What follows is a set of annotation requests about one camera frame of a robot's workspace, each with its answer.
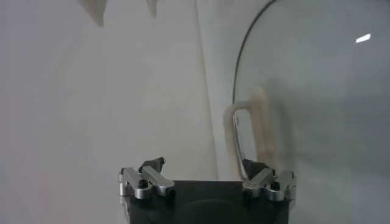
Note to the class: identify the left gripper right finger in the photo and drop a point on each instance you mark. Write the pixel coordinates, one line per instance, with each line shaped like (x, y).
(259, 179)

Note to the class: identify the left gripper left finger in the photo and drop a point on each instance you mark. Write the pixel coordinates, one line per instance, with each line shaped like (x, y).
(158, 182)

